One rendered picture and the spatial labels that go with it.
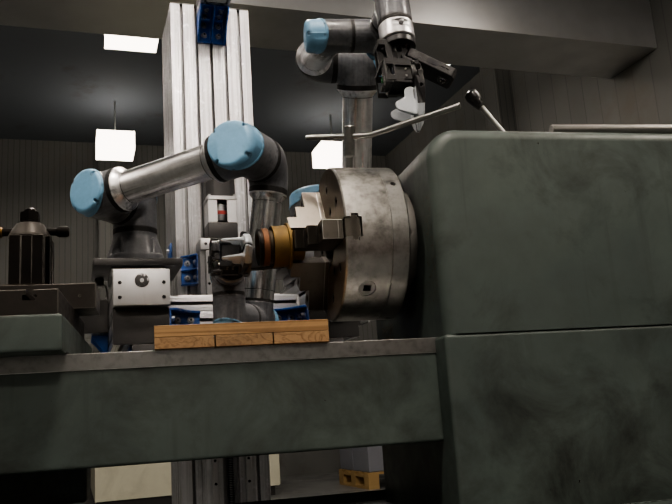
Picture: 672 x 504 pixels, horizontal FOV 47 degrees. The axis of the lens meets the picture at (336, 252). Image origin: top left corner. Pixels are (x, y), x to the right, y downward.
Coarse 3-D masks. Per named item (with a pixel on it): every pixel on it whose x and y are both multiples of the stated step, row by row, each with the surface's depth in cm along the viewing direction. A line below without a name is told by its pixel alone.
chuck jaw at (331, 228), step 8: (352, 216) 146; (320, 224) 147; (328, 224) 146; (336, 224) 146; (344, 224) 146; (352, 224) 146; (296, 232) 152; (304, 232) 153; (312, 232) 150; (320, 232) 148; (328, 232) 146; (336, 232) 146; (344, 232) 146; (352, 232) 145; (360, 232) 146; (296, 240) 152; (304, 240) 152; (312, 240) 149; (320, 240) 148; (328, 240) 147; (336, 240) 147; (296, 248) 152; (304, 248) 152; (312, 248) 153; (320, 248) 153; (328, 248) 154
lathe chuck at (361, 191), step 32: (320, 192) 166; (352, 192) 148; (384, 192) 149; (384, 224) 146; (320, 256) 168; (352, 256) 145; (384, 256) 146; (352, 288) 147; (384, 288) 148; (352, 320) 157
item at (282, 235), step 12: (264, 228) 156; (276, 228) 155; (288, 228) 154; (264, 240) 153; (276, 240) 153; (288, 240) 154; (264, 252) 153; (276, 252) 153; (288, 252) 154; (300, 252) 155; (264, 264) 155; (276, 264) 155; (288, 264) 156
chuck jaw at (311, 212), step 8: (304, 192) 166; (312, 192) 167; (304, 200) 165; (312, 200) 165; (320, 200) 165; (296, 208) 163; (304, 208) 163; (312, 208) 163; (320, 208) 164; (296, 216) 161; (304, 216) 161; (312, 216) 162; (320, 216) 162; (296, 224) 159; (304, 224) 160; (312, 224) 160
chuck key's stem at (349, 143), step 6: (348, 126) 158; (354, 126) 159; (348, 132) 158; (354, 132) 159; (348, 138) 158; (348, 144) 158; (354, 144) 159; (348, 150) 158; (354, 150) 159; (348, 156) 159; (348, 162) 159
